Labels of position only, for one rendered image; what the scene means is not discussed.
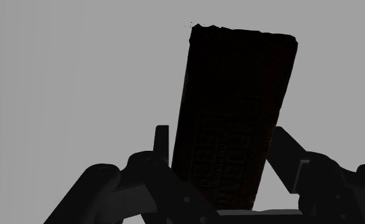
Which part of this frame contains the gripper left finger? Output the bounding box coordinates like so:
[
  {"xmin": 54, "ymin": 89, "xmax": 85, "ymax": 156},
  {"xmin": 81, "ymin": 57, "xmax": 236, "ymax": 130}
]
[{"xmin": 43, "ymin": 125, "xmax": 218, "ymax": 224}]

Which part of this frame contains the black remote control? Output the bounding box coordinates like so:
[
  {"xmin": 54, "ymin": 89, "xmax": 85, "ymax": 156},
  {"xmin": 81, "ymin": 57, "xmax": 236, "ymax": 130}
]
[{"xmin": 171, "ymin": 24, "xmax": 299, "ymax": 211}]

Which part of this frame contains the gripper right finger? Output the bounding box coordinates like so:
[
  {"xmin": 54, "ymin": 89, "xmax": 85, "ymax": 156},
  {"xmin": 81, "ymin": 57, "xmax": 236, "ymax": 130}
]
[{"xmin": 266, "ymin": 126, "xmax": 365, "ymax": 224}]

